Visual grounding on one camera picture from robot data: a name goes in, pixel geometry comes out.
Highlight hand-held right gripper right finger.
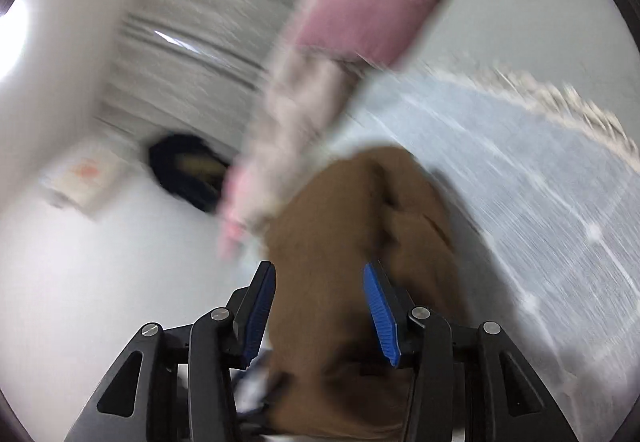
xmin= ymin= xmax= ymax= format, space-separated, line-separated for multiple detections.
xmin=362 ymin=263 xmax=581 ymax=442

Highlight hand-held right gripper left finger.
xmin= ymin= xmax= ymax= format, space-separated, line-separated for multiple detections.
xmin=65 ymin=261 xmax=277 ymax=442

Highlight brown coat with fur collar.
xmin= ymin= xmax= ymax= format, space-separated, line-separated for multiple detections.
xmin=262 ymin=146 xmax=476 ymax=438

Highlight dark hanging clothes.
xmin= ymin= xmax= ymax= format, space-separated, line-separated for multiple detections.
xmin=148 ymin=133 xmax=233 ymax=213

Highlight pale pink comforter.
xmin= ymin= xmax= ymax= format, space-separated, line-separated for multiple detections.
xmin=217 ymin=37 xmax=361 ymax=258

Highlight light blue bed sheet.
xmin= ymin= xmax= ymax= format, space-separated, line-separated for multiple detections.
xmin=345 ymin=67 xmax=640 ymax=373

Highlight white packet with orange print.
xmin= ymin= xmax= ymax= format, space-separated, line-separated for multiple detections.
xmin=42 ymin=142 xmax=126 ymax=220

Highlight grey striped fabric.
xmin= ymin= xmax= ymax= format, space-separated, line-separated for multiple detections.
xmin=100 ymin=0 xmax=331 ymax=143

